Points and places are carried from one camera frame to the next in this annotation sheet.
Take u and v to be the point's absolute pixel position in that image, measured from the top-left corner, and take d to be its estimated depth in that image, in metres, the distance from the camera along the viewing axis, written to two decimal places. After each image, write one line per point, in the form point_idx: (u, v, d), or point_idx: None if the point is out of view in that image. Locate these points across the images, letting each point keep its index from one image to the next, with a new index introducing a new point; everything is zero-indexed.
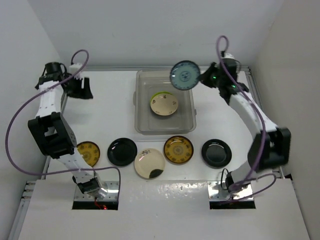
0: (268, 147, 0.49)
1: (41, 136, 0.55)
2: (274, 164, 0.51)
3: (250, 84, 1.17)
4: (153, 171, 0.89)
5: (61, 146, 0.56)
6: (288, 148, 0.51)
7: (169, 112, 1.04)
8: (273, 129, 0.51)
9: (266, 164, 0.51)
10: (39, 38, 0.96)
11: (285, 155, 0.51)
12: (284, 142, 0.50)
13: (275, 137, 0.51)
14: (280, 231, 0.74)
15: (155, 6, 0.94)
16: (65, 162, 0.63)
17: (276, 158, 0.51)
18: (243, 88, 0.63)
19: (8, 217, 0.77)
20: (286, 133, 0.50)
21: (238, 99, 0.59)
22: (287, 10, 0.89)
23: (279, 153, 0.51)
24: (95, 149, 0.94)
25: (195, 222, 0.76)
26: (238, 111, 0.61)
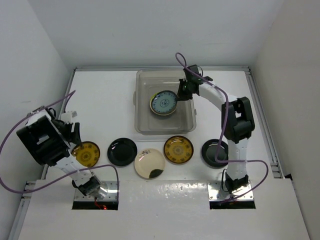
0: (232, 113, 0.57)
1: (32, 143, 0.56)
2: (244, 129, 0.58)
3: (250, 84, 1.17)
4: (153, 171, 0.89)
5: (56, 149, 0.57)
6: (251, 113, 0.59)
7: (169, 112, 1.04)
8: (235, 100, 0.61)
9: (237, 130, 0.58)
10: (38, 38, 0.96)
11: (251, 120, 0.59)
12: (246, 108, 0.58)
13: (238, 107, 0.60)
14: (281, 231, 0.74)
15: (155, 6, 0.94)
16: (62, 167, 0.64)
17: (244, 124, 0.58)
18: (206, 77, 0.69)
19: (8, 217, 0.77)
20: (246, 100, 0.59)
21: (204, 87, 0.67)
22: (287, 10, 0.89)
23: (245, 119, 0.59)
24: (94, 150, 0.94)
25: (195, 222, 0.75)
26: (207, 98, 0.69)
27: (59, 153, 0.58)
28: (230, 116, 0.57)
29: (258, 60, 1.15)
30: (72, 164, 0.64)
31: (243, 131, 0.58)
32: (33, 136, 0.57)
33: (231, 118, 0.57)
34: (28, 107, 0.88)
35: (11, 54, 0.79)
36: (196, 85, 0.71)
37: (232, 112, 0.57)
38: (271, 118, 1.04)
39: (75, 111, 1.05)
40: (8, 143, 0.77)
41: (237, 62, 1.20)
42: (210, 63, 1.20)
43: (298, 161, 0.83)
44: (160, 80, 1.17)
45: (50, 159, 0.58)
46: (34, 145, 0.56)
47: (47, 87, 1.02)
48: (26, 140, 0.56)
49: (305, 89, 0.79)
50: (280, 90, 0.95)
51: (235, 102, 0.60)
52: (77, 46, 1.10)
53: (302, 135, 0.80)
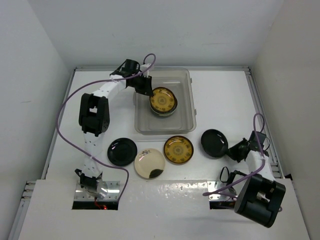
0: (255, 190, 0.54)
1: (84, 109, 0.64)
2: (257, 214, 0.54)
3: (250, 84, 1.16)
4: (153, 171, 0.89)
5: (93, 124, 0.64)
6: (276, 204, 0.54)
7: (169, 111, 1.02)
8: (270, 182, 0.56)
9: (247, 208, 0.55)
10: (38, 38, 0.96)
11: (272, 211, 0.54)
12: (276, 195, 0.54)
13: (270, 190, 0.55)
14: (280, 232, 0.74)
15: (155, 6, 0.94)
16: (86, 141, 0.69)
17: (261, 209, 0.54)
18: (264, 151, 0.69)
19: (8, 217, 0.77)
20: (282, 188, 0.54)
21: (253, 153, 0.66)
22: (287, 11, 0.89)
23: (267, 207, 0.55)
24: (172, 98, 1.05)
25: (195, 222, 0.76)
26: (250, 164, 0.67)
27: (95, 127, 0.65)
28: (252, 190, 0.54)
29: (259, 61, 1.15)
30: (92, 147, 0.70)
31: (255, 215, 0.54)
32: (89, 104, 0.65)
33: (250, 193, 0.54)
34: (28, 108, 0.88)
35: (11, 54, 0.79)
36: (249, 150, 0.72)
37: (257, 189, 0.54)
38: (271, 118, 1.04)
39: (76, 111, 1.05)
40: (8, 143, 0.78)
41: (237, 62, 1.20)
42: (210, 63, 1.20)
43: (298, 160, 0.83)
44: (160, 80, 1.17)
45: (85, 126, 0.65)
46: (84, 111, 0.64)
47: (47, 87, 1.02)
48: (83, 103, 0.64)
49: (305, 88, 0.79)
50: (280, 90, 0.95)
51: (269, 183, 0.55)
52: (77, 46, 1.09)
53: (303, 132, 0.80)
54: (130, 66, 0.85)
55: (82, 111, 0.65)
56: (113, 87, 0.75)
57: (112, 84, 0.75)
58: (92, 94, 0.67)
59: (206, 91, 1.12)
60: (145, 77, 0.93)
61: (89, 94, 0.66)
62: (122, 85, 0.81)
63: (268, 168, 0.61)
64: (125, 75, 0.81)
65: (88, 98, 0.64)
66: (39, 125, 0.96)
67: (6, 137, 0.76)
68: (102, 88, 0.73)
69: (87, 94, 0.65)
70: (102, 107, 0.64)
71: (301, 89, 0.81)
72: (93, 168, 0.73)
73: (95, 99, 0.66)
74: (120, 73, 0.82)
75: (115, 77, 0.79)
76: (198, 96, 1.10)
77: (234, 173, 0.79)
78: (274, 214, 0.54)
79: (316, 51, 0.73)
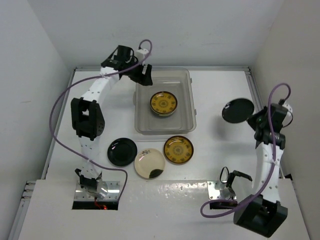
0: (254, 213, 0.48)
1: (75, 114, 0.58)
2: (253, 229, 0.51)
3: (250, 84, 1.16)
4: (153, 171, 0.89)
5: (87, 130, 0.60)
6: (276, 224, 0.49)
7: (168, 112, 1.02)
8: (272, 202, 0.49)
9: (243, 224, 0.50)
10: (38, 38, 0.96)
11: (270, 229, 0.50)
12: (276, 218, 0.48)
13: (271, 208, 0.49)
14: (280, 232, 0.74)
15: (155, 6, 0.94)
16: (82, 145, 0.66)
17: (258, 226, 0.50)
18: (278, 142, 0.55)
19: (8, 217, 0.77)
20: (283, 212, 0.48)
21: (264, 150, 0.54)
22: (287, 11, 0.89)
23: (265, 224, 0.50)
24: (173, 101, 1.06)
25: (195, 221, 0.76)
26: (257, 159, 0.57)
27: (89, 132, 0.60)
28: (250, 213, 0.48)
29: (259, 61, 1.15)
30: (89, 150, 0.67)
31: (252, 229, 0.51)
32: (80, 109, 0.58)
33: (249, 215, 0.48)
34: (28, 108, 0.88)
35: (11, 54, 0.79)
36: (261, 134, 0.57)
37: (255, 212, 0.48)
38: None
39: None
40: (8, 143, 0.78)
41: (237, 62, 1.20)
42: (210, 63, 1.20)
43: (298, 160, 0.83)
44: (160, 80, 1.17)
45: (79, 130, 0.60)
46: (76, 117, 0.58)
47: (47, 87, 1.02)
48: (73, 109, 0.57)
49: (305, 87, 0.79)
50: (280, 90, 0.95)
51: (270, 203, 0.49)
52: (77, 46, 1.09)
53: (303, 132, 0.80)
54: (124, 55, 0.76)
55: (73, 116, 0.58)
56: (105, 84, 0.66)
57: (103, 82, 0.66)
58: (82, 98, 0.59)
59: (206, 91, 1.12)
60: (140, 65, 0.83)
61: (78, 98, 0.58)
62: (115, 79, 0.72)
63: (274, 176, 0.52)
64: (116, 67, 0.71)
65: (78, 104, 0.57)
66: (39, 125, 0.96)
67: (6, 137, 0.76)
68: (91, 88, 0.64)
69: (77, 99, 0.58)
70: (94, 113, 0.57)
71: (301, 89, 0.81)
72: (93, 169, 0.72)
73: (85, 102, 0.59)
74: (111, 65, 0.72)
75: (105, 71, 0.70)
76: (198, 96, 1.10)
77: (234, 173, 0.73)
78: (272, 231, 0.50)
79: (316, 51, 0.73)
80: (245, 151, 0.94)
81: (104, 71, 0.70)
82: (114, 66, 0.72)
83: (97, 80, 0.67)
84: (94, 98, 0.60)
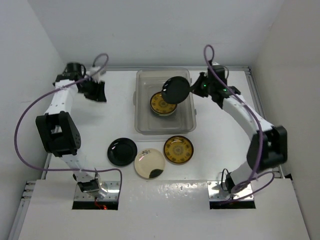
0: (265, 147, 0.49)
1: (45, 133, 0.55)
2: (273, 164, 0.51)
3: (250, 84, 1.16)
4: (153, 171, 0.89)
5: (64, 145, 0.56)
6: (286, 146, 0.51)
7: (167, 112, 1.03)
8: (269, 129, 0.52)
9: (265, 165, 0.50)
10: (38, 38, 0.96)
11: (284, 153, 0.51)
12: (282, 139, 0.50)
13: (272, 135, 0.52)
14: (281, 232, 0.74)
15: (154, 6, 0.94)
16: (67, 161, 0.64)
17: (275, 157, 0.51)
18: (234, 90, 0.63)
19: (8, 217, 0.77)
20: (282, 130, 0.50)
21: (231, 103, 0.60)
22: (287, 11, 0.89)
23: (277, 151, 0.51)
24: None
25: (195, 222, 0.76)
26: (232, 114, 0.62)
27: (67, 148, 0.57)
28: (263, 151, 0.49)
29: (258, 61, 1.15)
30: (76, 163, 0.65)
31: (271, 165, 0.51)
32: (49, 126, 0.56)
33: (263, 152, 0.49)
34: (28, 108, 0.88)
35: (11, 54, 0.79)
36: (219, 95, 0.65)
37: (266, 145, 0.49)
38: (271, 118, 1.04)
39: (76, 111, 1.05)
40: (8, 143, 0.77)
41: (237, 62, 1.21)
42: (210, 63, 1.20)
43: (298, 160, 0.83)
44: (160, 80, 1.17)
45: (57, 151, 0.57)
46: (47, 135, 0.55)
47: (47, 86, 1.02)
48: (42, 128, 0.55)
49: (304, 88, 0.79)
50: (280, 90, 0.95)
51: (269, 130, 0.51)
52: (77, 46, 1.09)
53: (303, 132, 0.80)
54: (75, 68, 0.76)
55: (44, 137, 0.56)
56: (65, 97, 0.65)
57: (63, 94, 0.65)
58: (47, 114, 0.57)
59: None
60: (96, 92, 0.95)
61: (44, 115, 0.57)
62: (74, 91, 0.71)
63: (254, 111, 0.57)
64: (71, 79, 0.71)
65: (45, 120, 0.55)
66: None
67: (6, 137, 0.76)
68: (53, 102, 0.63)
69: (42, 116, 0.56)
70: (64, 123, 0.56)
71: (301, 90, 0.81)
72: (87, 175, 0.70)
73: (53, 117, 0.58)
74: (65, 78, 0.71)
75: (61, 84, 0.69)
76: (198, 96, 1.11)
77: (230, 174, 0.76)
78: (286, 153, 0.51)
79: (316, 51, 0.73)
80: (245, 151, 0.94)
81: (60, 84, 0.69)
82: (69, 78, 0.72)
83: (56, 94, 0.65)
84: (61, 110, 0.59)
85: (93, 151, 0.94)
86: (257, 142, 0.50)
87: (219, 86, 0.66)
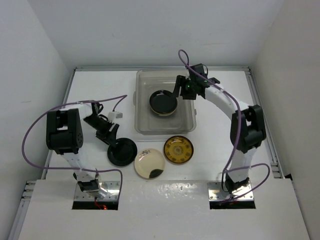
0: (244, 124, 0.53)
1: (52, 126, 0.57)
2: (254, 140, 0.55)
3: (250, 84, 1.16)
4: (153, 171, 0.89)
5: (66, 143, 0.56)
6: (263, 122, 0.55)
7: (167, 112, 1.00)
8: (246, 108, 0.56)
9: (247, 142, 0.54)
10: (38, 38, 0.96)
11: (263, 129, 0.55)
12: (259, 116, 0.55)
13: (249, 115, 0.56)
14: (280, 232, 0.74)
15: (154, 6, 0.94)
16: (68, 159, 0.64)
17: (256, 134, 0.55)
18: (213, 79, 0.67)
19: (8, 217, 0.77)
20: (258, 108, 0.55)
21: (211, 91, 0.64)
22: (287, 11, 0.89)
23: (257, 129, 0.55)
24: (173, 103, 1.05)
25: (195, 221, 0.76)
26: (215, 103, 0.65)
27: (69, 147, 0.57)
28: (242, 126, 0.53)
29: (258, 61, 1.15)
30: (77, 162, 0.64)
31: (253, 142, 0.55)
32: (57, 121, 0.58)
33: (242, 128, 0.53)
34: (28, 108, 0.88)
35: (11, 54, 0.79)
36: (201, 87, 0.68)
37: (244, 121, 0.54)
38: (271, 118, 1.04)
39: None
40: (8, 143, 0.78)
41: (237, 62, 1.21)
42: (210, 63, 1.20)
43: (298, 160, 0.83)
44: (160, 80, 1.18)
45: (59, 149, 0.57)
46: (53, 128, 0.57)
47: (47, 86, 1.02)
48: (50, 119, 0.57)
49: (304, 87, 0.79)
50: (280, 90, 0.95)
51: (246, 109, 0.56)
52: (77, 46, 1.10)
53: (303, 129, 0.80)
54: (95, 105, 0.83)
55: (49, 129, 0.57)
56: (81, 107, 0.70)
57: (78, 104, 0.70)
58: (58, 111, 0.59)
59: None
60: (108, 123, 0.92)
61: (54, 111, 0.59)
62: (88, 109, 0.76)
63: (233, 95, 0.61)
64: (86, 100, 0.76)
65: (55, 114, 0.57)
66: (39, 125, 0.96)
67: (6, 137, 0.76)
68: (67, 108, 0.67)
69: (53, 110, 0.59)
70: (73, 119, 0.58)
71: (301, 88, 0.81)
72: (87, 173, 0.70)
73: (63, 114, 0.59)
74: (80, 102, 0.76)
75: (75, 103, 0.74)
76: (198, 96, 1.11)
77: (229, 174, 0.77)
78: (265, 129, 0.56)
79: (316, 49, 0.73)
80: None
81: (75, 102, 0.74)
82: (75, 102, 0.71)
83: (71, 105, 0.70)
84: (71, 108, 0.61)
85: (93, 151, 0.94)
86: (236, 121, 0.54)
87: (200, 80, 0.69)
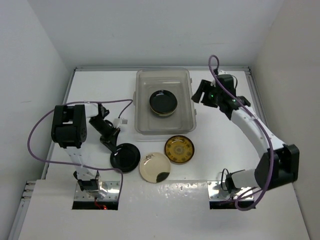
0: (276, 166, 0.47)
1: (58, 119, 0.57)
2: (283, 182, 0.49)
3: (250, 84, 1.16)
4: (159, 174, 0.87)
5: (69, 136, 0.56)
6: (297, 165, 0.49)
7: (166, 112, 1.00)
8: (280, 147, 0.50)
9: (275, 184, 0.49)
10: (38, 39, 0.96)
11: (295, 172, 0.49)
12: (293, 159, 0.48)
13: (282, 154, 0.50)
14: (280, 232, 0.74)
15: (154, 6, 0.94)
16: (70, 154, 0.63)
17: (285, 176, 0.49)
18: (243, 102, 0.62)
19: (8, 217, 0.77)
20: (294, 150, 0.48)
21: (240, 115, 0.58)
22: (287, 11, 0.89)
23: (288, 171, 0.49)
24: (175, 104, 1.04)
25: (195, 221, 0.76)
26: (241, 128, 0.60)
27: (72, 140, 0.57)
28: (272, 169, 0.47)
29: (258, 61, 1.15)
30: (79, 157, 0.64)
31: (281, 184, 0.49)
32: (63, 115, 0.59)
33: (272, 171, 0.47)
34: (28, 108, 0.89)
35: (11, 54, 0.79)
36: (228, 107, 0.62)
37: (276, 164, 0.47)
38: (271, 118, 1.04)
39: None
40: (8, 143, 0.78)
41: (237, 62, 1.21)
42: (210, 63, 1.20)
43: None
44: (160, 80, 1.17)
45: (62, 142, 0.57)
46: (59, 121, 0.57)
47: (47, 86, 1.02)
48: (57, 113, 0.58)
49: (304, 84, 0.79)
50: (280, 89, 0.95)
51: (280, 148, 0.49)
52: (77, 46, 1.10)
53: (304, 126, 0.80)
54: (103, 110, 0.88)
55: (55, 123, 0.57)
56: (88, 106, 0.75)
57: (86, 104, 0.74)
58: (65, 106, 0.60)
59: None
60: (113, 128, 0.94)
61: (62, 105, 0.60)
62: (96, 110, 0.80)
63: (265, 126, 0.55)
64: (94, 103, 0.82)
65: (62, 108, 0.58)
66: (39, 125, 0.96)
67: (6, 137, 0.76)
68: None
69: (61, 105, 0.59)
70: (78, 113, 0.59)
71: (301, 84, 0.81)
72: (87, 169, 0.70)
73: (69, 109, 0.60)
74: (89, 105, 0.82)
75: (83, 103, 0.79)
76: None
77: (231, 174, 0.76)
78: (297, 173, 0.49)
79: (315, 46, 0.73)
80: (245, 151, 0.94)
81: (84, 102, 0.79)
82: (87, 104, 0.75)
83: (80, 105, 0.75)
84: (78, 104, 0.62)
85: (94, 151, 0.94)
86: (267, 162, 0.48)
87: (228, 96, 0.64)
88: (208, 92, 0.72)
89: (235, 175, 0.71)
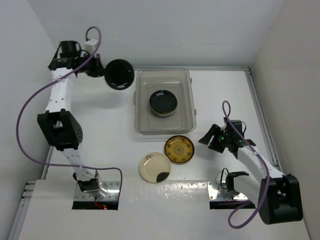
0: (275, 196, 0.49)
1: (48, 130, 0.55)
2: (286, 217, 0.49)
3: (250, 84, 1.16)
4: (159, 174, 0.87)
5: (67, 140, 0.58)
6: (298, 198, 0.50)
7: (166, 112, 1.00)
8: (280, 177, 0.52)
9: (277, 217, 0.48)
10: (38, 38, 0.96)
11: (297, 205, 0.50)
12: (293, 190, 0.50)
13: (283, 185, 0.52)
14: (280, 232, 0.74)
15: (154, 6, 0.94)
16: (68, 156, 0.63)
17: (287, 209, 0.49)
18: (249, 141, 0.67)
19: (8, 217, 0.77)
20: (294, 181, 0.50)
21: (244, 151, 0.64)
22: (287, 11, 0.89)
23: (290, 203, 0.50)
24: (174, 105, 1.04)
25: (195, 221, 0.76)
26: (246, 164, 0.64)
27: (69, 142, 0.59)
28: (271, 198, 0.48)
29: (258, 61, 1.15)
30: (78, 158, 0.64)
31: (284, 218, 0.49)
32: (51, 123, 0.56)
33: (272, 200, 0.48)
34: (28, 108, 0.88)
35: (11, 54, 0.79)
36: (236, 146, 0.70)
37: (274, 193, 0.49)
38: (271, 118, 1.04)
39: (76, 111, 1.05)
40: (8, 143, 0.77)
41: (237, 62, 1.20)
42: (210, 63, 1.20)
43: (298, 160, 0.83)
44: (160, 80, 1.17)
45: (59, 144, 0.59)
46: (50, 131, 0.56)
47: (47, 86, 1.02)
48: (44, 124, 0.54)
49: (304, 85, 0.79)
50: (280, 90, 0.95)
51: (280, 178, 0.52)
52: None
53: (303, 127, 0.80)
54: (69, 48, 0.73)
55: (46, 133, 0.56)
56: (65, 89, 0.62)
57: (61, 86, 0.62)
58: (48, 111, 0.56)
59: (206, 91, 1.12)
60: (92, 57, 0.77)
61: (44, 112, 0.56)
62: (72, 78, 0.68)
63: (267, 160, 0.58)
64: (68, 65, 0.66)
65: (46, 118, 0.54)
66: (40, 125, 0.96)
67: (6, 137, 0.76)
68: (52, 97, 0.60)
69: (43, 114, 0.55)
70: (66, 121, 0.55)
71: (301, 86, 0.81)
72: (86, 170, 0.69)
73: (54, 115, 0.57)
74: (61, 64, 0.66)
75: (57, 73, 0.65)
76: (198, 96, 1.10)
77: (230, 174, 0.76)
78: (300, 208, 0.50)
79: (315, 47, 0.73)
80: None
81: (56, 74, 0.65)
82: (66, 65, 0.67)
83: (54, 86, 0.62)
84: (62, 107, 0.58)
85: (93, 152, 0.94)
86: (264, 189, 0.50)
87: (235, 138, 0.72)
88: (217, 135, 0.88)
89: (237, 178, 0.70)
